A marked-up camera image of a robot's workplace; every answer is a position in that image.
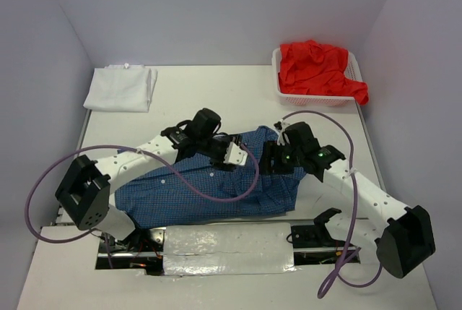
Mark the red shirt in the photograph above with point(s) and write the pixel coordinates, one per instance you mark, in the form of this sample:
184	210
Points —
312	68

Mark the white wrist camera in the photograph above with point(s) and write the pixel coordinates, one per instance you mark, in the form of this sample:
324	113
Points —
235	155
280	127

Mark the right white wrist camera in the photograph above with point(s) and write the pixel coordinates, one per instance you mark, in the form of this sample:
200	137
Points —
280	127

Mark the blue plaid long sleeve shirt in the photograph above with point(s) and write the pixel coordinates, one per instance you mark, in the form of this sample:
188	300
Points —
194	192

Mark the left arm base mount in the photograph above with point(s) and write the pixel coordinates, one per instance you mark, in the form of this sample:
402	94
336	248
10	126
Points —
141	252

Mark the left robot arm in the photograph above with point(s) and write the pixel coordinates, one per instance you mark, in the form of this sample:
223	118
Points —
85	190

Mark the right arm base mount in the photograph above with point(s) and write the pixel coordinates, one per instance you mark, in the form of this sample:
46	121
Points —
313	244

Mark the folded white shirt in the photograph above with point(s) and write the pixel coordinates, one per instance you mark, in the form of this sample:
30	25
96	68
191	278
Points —
121	89

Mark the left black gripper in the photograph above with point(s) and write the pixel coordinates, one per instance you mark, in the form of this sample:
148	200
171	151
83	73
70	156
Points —
219	164

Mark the shiny silver tape sheet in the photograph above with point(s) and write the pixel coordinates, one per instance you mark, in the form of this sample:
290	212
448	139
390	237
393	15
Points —
227	249

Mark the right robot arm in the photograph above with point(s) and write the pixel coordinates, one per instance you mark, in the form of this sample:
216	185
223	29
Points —
400	236

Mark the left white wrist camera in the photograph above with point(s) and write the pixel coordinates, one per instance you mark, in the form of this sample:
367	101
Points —
235	155

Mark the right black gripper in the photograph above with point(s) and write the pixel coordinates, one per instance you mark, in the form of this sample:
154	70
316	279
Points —
272	149

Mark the white plastic basket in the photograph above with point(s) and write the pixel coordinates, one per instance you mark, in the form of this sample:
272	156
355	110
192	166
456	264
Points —
351	72

